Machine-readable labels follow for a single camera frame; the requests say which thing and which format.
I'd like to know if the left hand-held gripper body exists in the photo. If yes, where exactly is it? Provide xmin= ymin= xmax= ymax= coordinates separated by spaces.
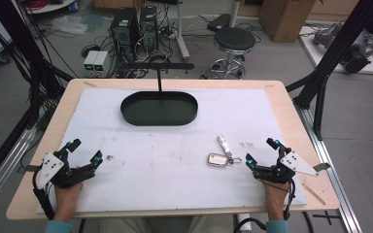
xmin=36 ymin=149 xmax=97 ymax=190

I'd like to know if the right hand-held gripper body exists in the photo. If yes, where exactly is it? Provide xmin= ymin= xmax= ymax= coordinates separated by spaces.
xmin=254 ymin=146 xmax=320 ymax=185

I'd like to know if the black oval tray with stand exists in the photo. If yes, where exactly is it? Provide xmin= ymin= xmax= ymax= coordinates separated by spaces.
xmin=119 ymin=62 xmax=199 ymax=127

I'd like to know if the person's left hand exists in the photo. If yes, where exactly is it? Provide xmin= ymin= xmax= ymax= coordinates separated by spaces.
xmin=53 ymin=181 xmax=85 ymax=216

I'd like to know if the person's right hand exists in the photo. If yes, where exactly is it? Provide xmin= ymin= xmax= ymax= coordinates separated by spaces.
xmin=260 ymin=179 xmax=291 ymax=214

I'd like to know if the dark tape strip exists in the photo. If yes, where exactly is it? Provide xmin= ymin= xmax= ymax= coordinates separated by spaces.
xmin=19 ymin=164 xmax=44 ymax=174
xmin=313 ymin=162 xmax=332 ymax=173

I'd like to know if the thin wooden stick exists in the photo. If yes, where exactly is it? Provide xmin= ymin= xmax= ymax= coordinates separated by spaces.
xmin=300 ymin=182 xmax=327 ymax=207

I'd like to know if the black tape cross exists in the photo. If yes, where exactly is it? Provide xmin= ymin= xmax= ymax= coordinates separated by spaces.
xmin=312 ymin=210 xmax=342 ymax=226

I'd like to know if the white foam mat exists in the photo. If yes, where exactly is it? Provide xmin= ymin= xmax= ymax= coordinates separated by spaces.
xmin=35 ymin=87 xmax=308 ymax=216

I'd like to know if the white bench power supply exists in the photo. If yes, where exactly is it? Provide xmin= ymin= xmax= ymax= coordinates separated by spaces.
xmin=92 ymin=50 xmax=110 ymax=79
xmin=83 ymin=50 xmax=99 ymax=79

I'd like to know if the white board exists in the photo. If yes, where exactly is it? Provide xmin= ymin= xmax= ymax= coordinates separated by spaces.
xmin=298 ymin=24 xmax=373 ymax=76

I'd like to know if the black round stool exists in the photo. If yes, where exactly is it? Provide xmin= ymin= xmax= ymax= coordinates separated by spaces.
xmin=206 ymin=26 xmax=257 ymax=81

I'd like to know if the clear plastic bag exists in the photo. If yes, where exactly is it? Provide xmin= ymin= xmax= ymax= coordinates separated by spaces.
xmin=50 ymin=15 xmax=89 ymax=36

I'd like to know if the grey device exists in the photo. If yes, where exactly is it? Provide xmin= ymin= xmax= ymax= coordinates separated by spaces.
xmin=312 ymin=22 xmax=344 ymax=50

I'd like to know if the black device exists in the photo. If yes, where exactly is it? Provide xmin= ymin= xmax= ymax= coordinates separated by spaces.
xmin=340 ymin=32 xmax=373 ymax=75

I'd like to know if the large black computer tower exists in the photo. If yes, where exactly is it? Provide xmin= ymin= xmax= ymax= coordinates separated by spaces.
xmin=110 ymin=7 xmax=141 ymax=63

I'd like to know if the brown cardboard box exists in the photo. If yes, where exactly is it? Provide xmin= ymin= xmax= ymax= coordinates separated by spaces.
xmin=258 ymin=0 xmax=318 ymax=44

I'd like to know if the black flat case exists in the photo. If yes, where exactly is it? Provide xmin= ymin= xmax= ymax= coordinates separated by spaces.
xmin=206 ymin=13 xmax=233 ymax=33

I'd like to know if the slim black computer tower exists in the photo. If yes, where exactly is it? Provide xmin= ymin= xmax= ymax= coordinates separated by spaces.
xmin=138 ymin=5 xmax=159 ymax=53

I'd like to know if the white round table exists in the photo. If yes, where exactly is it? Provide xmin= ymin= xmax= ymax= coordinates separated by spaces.
xmin=21 ymin=0 xmax=78 ymax=16

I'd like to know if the white metal table leg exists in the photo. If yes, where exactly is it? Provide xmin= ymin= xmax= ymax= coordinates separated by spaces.
xmin=174 ymin=0 xmax=192 ymax=63

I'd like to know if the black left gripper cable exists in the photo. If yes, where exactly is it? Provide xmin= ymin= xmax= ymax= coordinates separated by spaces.
xmin=31 ymin=168 xmax=56 ymax=221

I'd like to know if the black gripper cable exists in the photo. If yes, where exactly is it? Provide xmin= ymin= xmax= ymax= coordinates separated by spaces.
xmin=232 ymin=178 xmax=298 ymax=233
xmin=31 ymin=168 xmax=56 ymax=221

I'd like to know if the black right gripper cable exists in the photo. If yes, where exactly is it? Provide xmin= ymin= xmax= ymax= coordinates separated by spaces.
xmin=232 ymin=178 xmax=298 ymax=233

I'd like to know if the aluminium rail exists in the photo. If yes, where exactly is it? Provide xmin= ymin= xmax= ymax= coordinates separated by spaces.
xmin=294 ymin=102 xmax=364 ymax=233
xmin=0 ymin=124 xmax=39 ymax=218

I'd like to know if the black metal frame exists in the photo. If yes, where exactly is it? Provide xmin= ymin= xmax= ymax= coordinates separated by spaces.
xmin=0 ymin=0 xmax=76 ymax=130
xmin=285 ymin=0 xmax=373 ymax=142

